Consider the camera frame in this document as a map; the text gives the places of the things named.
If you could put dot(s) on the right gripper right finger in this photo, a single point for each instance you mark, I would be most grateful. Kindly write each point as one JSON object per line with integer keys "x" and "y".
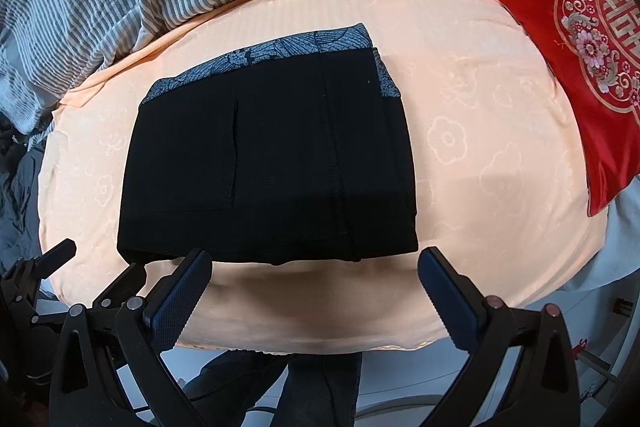
{"x": 543, "y": 387}

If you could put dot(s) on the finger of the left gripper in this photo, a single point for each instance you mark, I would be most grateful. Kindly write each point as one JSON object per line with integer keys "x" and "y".
{"x": 22, "y": 282}
{"x": 127, "y": 284}

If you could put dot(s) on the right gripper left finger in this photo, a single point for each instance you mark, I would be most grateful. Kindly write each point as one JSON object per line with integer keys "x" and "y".
{"x": 144, "y": 327}

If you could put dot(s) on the black pants with patterned trim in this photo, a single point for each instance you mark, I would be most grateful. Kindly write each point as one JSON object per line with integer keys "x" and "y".
{"x": 293, "y": 149}

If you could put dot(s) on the red embroidered pillow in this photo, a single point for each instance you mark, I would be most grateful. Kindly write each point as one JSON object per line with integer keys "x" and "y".
{"x": 592, "y": 48}

